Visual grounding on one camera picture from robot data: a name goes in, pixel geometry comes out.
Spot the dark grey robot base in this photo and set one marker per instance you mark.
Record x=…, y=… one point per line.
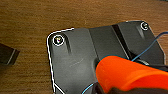
x=73, y=56

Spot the green foosball table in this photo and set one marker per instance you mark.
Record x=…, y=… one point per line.
x=7, y=54

